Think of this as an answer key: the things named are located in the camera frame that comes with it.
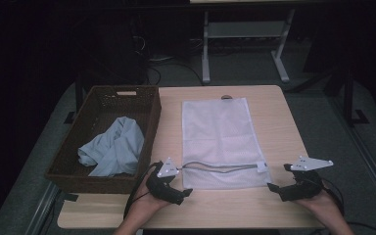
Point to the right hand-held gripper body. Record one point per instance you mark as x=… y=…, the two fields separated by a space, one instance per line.
x=302 y=187

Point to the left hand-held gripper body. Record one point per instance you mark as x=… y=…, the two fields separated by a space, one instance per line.
x=161 y=187

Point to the light blue shirt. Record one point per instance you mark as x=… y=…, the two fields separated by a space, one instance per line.
x=117 y=150

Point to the white mesh laundry bag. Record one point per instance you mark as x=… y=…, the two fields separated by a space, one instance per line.
x=222 y=130

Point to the brown wicker basket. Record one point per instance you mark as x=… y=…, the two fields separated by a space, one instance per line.
x=111 y=107

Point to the person's left hand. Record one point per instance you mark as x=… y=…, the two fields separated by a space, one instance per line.
x=147 y=205

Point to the person's right hand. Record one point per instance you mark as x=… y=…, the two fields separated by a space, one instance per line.
x=319 y=205

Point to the black tape strip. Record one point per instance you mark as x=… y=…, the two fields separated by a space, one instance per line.
x=70 y=197

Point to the black metal stand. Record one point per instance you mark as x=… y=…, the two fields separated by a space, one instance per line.
x=348 y=98

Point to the black table leg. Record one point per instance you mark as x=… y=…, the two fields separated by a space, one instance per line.
x=79 y=96

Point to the aluminium floor rail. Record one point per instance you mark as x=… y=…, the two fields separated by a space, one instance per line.
x=362 y=150
x=42 y=209

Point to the white metal desk frame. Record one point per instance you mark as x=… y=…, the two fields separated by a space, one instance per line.
x=241 y=30

